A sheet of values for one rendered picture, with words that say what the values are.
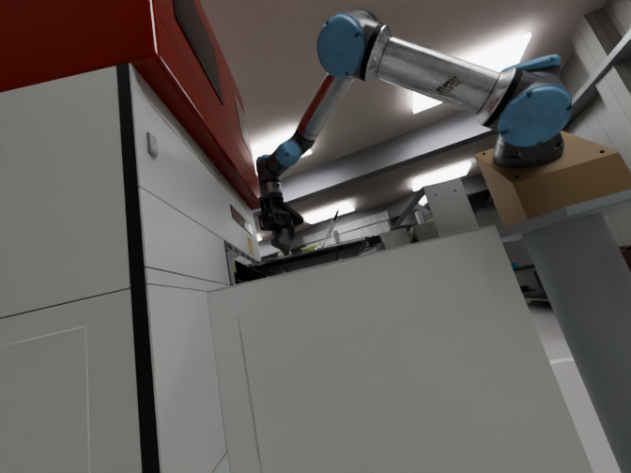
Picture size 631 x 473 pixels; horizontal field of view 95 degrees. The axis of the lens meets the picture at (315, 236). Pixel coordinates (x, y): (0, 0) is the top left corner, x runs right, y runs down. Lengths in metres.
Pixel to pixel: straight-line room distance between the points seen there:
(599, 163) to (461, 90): 0.37
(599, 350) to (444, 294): 0.37
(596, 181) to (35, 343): 1.08
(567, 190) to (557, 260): 0.16
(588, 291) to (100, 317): 0.92
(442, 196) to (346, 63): 0.37
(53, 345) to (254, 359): 0.31
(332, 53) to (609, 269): 0.76
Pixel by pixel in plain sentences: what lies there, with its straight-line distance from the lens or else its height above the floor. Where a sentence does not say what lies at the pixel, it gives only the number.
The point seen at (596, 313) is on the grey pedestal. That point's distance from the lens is 0.88.
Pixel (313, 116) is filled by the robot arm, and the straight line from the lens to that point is 1.00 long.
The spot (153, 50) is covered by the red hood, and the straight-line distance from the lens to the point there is 0.68.
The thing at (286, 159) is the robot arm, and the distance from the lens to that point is 0.95.
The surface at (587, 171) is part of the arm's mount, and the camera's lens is 0.91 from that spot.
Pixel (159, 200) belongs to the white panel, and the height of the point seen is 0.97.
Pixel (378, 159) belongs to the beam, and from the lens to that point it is 4.81.
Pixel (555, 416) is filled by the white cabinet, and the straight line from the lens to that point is 0.75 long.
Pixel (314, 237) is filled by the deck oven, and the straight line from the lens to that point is 5.76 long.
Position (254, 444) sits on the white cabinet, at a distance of 0.67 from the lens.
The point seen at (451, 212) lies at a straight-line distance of 0.75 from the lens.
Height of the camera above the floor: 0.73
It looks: 14 degrees up
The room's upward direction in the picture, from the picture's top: 13 degrees counter-clockwise
